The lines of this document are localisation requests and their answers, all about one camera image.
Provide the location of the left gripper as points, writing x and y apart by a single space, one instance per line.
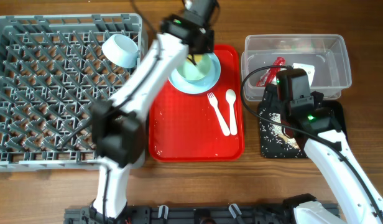
211 45

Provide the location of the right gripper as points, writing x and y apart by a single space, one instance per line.
316 97

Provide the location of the yellow plastic cup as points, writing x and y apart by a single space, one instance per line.
195 58

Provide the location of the food scraps and rice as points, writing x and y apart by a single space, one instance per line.
275 144

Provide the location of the green shallow bowl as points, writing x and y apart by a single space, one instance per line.
193 72

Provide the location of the red sauce packet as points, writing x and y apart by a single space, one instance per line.
270 75

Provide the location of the light blue plate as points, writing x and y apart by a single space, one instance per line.
200 86

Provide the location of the white plastic spoon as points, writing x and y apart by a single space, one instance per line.
231 99

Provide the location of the white plastic fork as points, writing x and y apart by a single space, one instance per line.
214 103

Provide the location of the light blue small bowl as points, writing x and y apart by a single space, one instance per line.
121 50

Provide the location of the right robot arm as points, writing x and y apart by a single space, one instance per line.
319 134

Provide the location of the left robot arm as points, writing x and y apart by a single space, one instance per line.
118 124

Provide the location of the black waste tray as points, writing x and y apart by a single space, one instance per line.
269 108

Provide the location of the grey dishwasher rack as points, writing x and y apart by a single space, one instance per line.
52 69

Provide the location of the clear plastic bin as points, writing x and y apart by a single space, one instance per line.
323 56

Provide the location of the red plastic tray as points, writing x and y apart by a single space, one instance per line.
185 128

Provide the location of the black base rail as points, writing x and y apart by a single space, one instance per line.
265 213

